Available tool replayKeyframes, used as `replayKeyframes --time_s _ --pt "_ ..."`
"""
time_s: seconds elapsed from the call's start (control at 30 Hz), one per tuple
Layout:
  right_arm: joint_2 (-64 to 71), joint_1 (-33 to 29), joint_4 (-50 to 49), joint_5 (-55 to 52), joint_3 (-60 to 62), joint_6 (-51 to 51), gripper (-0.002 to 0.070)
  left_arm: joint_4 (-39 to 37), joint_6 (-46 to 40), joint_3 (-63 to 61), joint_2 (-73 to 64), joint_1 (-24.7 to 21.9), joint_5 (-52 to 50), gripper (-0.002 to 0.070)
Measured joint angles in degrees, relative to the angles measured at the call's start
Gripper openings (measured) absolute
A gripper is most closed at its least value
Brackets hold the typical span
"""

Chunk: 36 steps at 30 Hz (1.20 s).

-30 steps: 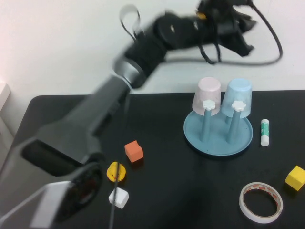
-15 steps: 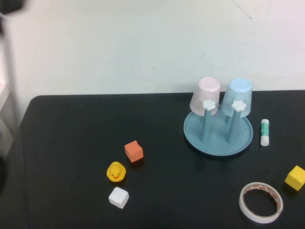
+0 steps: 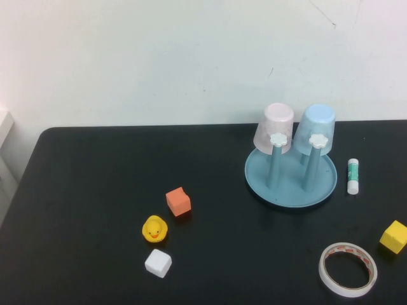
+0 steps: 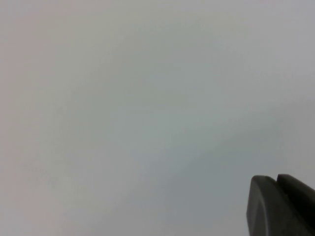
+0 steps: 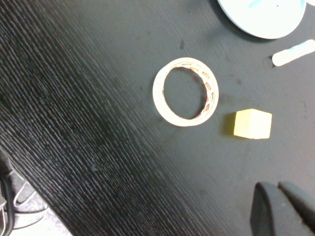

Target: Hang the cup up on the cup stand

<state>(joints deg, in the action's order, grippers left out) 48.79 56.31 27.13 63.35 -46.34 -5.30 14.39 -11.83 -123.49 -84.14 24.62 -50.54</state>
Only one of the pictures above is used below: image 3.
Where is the light blue plastic cup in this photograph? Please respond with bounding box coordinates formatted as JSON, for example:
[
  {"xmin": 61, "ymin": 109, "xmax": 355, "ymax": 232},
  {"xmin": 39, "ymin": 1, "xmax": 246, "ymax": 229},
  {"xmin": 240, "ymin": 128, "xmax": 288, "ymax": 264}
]
[{"xmin": 293, "ymin": 104, "xmax": 336, "ymax": 156}]

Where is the pink plastic cup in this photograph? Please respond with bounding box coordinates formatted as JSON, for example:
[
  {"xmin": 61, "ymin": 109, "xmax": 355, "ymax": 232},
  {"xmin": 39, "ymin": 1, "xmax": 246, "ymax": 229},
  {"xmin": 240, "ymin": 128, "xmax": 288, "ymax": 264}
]
[{"xmin": 252, "ymin": 102, "xmax": 294, "ymax": 156}]

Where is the blue cup stand with pegs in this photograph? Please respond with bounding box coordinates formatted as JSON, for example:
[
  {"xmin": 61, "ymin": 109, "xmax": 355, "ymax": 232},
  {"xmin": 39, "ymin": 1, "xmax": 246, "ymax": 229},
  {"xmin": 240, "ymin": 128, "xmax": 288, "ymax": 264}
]
[{"xmin": 244, "ymin": 133, "xmax": 337, "ymax": 209}]

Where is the orange foam cube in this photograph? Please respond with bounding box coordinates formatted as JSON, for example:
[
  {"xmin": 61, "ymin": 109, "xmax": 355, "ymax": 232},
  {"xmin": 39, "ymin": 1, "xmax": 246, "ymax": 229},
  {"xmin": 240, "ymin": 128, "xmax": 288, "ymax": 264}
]
[{"xmin": 165, "ymin": 186, "xmax": 191, "ymax": 218}]

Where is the yellow rubber duck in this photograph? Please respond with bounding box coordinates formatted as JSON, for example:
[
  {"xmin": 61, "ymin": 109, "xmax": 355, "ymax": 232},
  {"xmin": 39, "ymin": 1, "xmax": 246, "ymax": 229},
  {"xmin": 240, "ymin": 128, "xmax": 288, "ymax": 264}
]
[{"xmin": 141, "ymin": 215, "xmax": 169, "ymax": 244}]

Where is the white foam cube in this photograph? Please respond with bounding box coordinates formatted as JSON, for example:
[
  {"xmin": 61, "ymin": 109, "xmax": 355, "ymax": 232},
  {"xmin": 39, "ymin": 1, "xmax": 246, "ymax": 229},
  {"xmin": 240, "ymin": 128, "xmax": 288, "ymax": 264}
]
[{"xmin": 144, "ymin": 248, "xmax": 172, "ymax": 279}]

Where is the white green glue stick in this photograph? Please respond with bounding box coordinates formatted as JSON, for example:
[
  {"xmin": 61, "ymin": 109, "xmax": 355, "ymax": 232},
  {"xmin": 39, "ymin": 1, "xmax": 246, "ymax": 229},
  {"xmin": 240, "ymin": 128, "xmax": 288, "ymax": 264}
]
[{"xmin": 347, "ymin": 158, "xmax": 360, "ymax": 195}]

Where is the white side furniture panel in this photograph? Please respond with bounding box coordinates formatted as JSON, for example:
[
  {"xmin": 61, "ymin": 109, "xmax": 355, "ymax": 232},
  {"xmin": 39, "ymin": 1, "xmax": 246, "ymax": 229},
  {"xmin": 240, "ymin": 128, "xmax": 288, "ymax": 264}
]
[{"xmin": 0, "ymin": 109, "xmax": 19, "ymax": 229}]

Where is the white double-sided tape roll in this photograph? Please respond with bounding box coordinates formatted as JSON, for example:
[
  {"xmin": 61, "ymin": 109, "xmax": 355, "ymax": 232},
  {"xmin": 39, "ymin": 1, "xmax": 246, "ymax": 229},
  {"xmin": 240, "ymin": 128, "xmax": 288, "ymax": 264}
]
[{"xmin": 319, "ymin": 242, "xmax": 378, "ymax": 298}]

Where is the yellow foam cube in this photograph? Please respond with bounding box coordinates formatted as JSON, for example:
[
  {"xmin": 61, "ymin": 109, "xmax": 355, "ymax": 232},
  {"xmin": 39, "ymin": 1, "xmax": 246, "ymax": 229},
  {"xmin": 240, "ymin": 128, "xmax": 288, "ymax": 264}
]
[{"xmin": 379, "ymin": 220, "xmax": 407, "ymax": 254}]

